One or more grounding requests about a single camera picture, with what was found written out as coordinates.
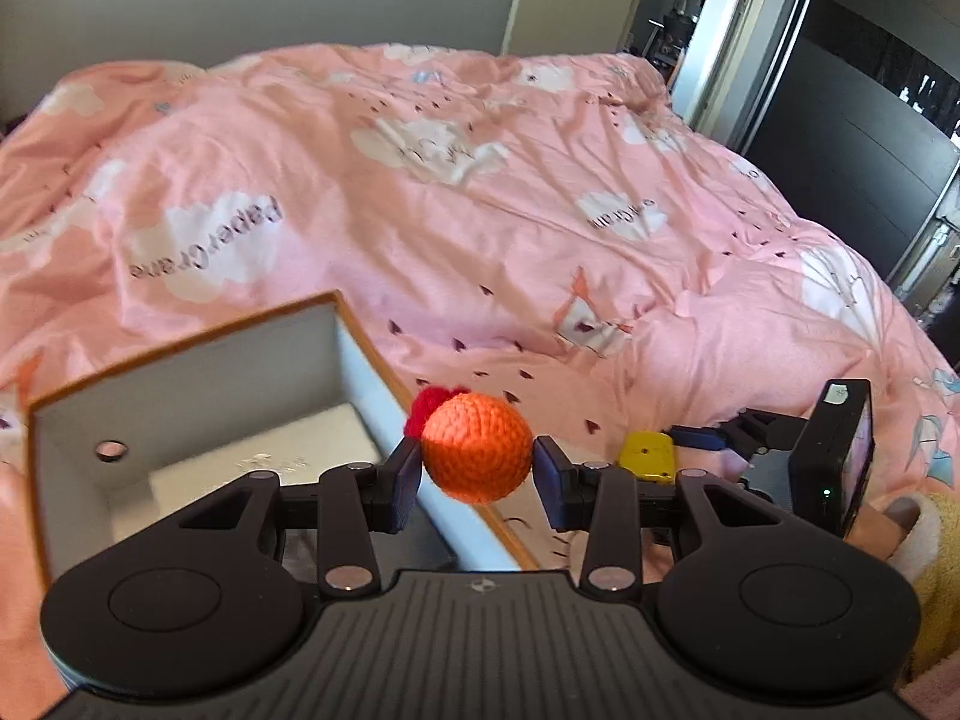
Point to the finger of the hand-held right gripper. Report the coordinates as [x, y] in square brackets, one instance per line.
[772, 431]
[694, 436]

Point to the yellow plastic toy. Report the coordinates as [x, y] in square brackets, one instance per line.
[646, 456]

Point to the orange crochet ball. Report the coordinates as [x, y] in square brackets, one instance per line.
[477, 447]

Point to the white cardboard box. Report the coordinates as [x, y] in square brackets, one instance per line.
[225, 390]

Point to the silver sliding door frame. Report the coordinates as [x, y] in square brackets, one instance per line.
[742, 37]

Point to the pink printed blanket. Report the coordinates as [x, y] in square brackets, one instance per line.
[450, 225]

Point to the dark wardrobe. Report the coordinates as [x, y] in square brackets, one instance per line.
[855, 120]

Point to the silver metal case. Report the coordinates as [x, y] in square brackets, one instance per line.
[934, 270]

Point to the red crochet piece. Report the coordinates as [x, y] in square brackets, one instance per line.
[429, 409]

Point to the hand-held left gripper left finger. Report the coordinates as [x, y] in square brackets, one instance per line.
[409, 477]

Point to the person's right forearm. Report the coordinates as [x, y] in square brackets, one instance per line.
[930, 570]

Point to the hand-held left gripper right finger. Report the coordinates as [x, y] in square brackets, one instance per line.
[550, 481]

